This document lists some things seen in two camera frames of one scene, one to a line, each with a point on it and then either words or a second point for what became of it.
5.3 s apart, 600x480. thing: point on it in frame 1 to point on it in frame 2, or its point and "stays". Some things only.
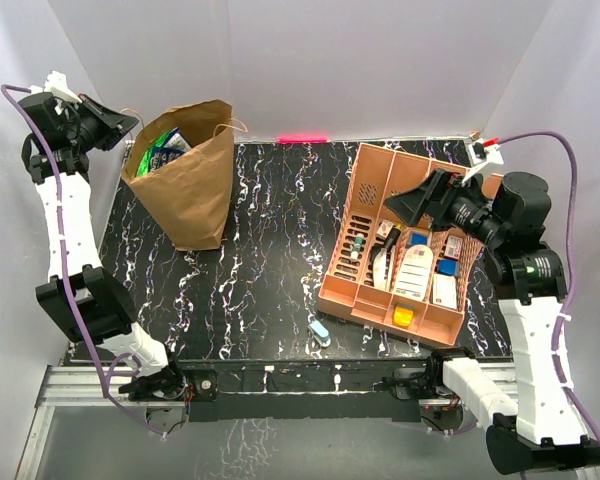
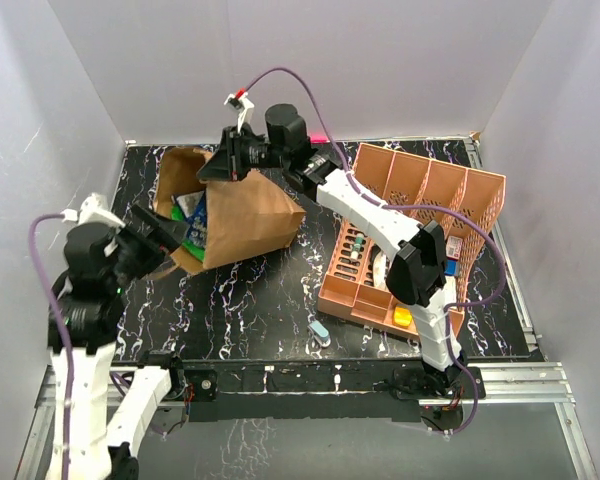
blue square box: [447, 267] stays
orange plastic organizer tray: [388, 268] stays
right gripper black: [413, 203] to [229, 162]
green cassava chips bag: [145, 159] to [191, 248]
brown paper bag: [192, 191] to [244, 217]
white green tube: [357, 246] stays
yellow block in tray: [403, 316] stays
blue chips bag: [172, 147] to [194, 209]
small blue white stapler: [320, 333] stays
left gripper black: [117, 125] to [168, 231]
